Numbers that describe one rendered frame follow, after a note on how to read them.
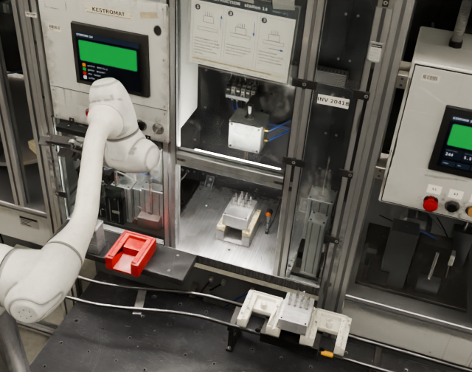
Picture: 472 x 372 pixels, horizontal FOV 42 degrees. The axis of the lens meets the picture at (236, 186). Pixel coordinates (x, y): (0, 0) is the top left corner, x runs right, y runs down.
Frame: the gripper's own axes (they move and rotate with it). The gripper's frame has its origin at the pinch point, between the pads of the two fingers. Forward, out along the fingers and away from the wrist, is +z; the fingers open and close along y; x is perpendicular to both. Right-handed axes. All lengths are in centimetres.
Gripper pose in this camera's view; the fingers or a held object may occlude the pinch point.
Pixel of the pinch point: (55, 146)
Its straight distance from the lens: 206.8
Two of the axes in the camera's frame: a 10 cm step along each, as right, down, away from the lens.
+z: -8.4, -1.1, 5.3
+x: -2.9, 9.2, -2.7
